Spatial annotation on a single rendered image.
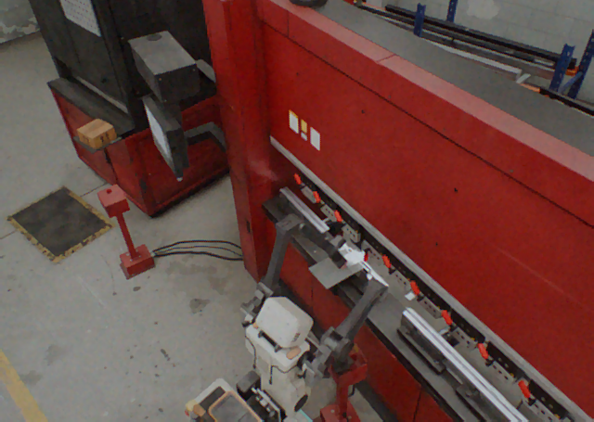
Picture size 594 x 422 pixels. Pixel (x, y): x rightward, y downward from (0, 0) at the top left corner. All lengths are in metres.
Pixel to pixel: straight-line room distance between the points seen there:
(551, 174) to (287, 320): 1.21
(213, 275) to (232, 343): 0.67
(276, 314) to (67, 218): 3.23
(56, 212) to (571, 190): 4.49
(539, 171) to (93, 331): 3.37
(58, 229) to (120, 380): 1.75
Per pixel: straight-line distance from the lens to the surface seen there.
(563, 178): 1.72
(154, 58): 3.09
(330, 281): 2.90
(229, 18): 2.80
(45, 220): 5.27
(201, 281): 4.28
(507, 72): 4.00
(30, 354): 4.33
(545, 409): 2.41
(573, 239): 1.83
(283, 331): 2.30
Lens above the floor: 3.27
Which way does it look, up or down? 42 degrees down
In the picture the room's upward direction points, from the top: 3 degrees counter-clockwise
